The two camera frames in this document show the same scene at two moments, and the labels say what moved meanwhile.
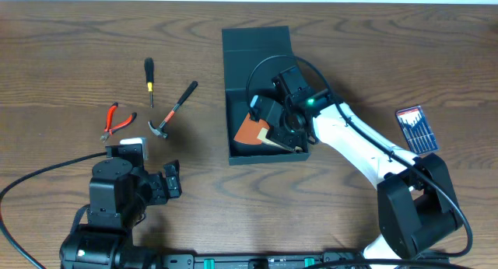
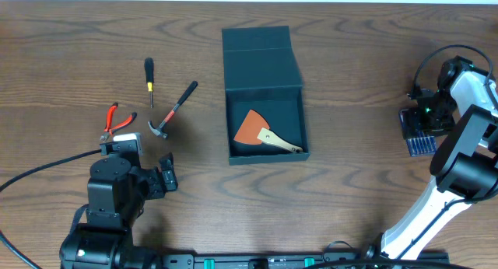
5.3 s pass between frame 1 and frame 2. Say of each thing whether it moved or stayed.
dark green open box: stayed
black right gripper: moved
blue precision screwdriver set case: stayed
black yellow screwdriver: stayed
